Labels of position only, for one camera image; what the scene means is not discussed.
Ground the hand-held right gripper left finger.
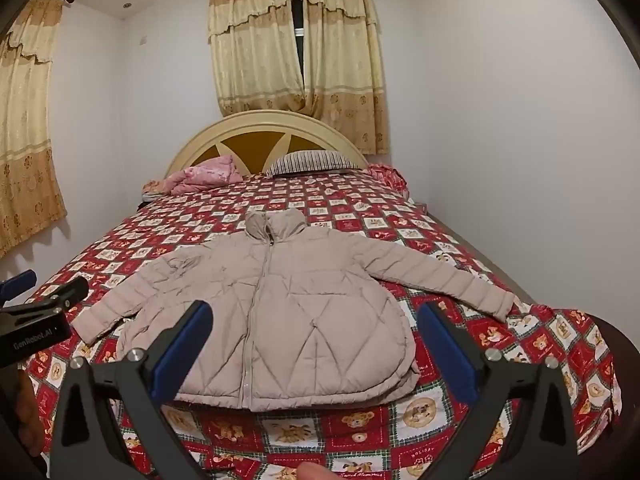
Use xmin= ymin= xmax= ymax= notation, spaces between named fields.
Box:
xmin=50 ymin=300 xmax=216 ymax=480

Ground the beige floral side curtain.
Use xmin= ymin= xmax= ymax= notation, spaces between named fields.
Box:
xmin=0 ymin=0 xmax=68 ymax=258

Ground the beige floral window curtain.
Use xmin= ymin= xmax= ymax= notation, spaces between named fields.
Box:
xmin=300 ymin=0 xmax=390 ymax=156
xmin=207 ymin=0 xmax=306 ymax=118

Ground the striped pillow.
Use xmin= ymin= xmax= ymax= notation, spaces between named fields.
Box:
xmin=265 ymin=150 xmax=361 ymax=178

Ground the dark window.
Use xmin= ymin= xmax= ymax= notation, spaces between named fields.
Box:
xmin=291 ymin=0 xmax=307 ymax=77

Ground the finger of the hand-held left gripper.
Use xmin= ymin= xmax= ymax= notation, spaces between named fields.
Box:
xmin=0 ymin=269 xmax=39 ymax=305
xmin=9 ymin=276 xmax=91 ymax=318

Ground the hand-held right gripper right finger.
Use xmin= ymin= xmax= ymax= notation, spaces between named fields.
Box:
xmin=417 ymin=302 xmax=581 ymax=480

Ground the pink red crumpled cloth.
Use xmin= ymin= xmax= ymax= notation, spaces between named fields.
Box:
xmin=367 ymin=162 xmax=412 ymax=196

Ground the beige quilted puffer jacket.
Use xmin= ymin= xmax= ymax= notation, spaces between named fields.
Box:
xmin=74 ymin=208 xmax=516 ymax=413

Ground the red bear-print bedspread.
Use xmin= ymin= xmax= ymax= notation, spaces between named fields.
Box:
xmin=20 ymin=167 xmax=623 ymax=480

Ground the pink pillow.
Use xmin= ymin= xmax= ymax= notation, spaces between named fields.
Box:
xmin=142 ymin=155 xmax=242 ymax=199

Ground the person's right hand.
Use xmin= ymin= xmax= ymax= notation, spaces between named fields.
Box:
xmin=295 ymin=461 xmax=342 ymax=480

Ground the cream arched bed headboard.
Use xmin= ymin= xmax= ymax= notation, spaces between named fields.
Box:
xmin=164 ymin=109 xmax=370 ymax=178

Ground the person's left hand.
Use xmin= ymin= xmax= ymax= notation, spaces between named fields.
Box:
xmin=15 ymin=367 xmax=51 ymax=458

